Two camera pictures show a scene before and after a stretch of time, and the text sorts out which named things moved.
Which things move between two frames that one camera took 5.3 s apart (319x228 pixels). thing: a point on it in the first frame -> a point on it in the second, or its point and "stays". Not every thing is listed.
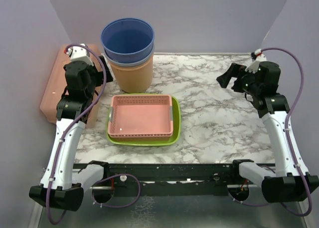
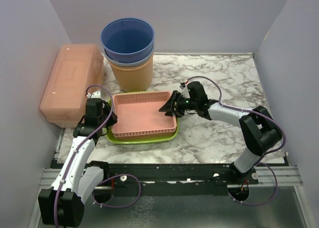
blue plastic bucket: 126,40 stays
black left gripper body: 97,77 -> 107,111
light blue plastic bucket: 133,64 stays
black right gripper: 234,71 -> 168,107
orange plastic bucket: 135,79 stays
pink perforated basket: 141,114 stays
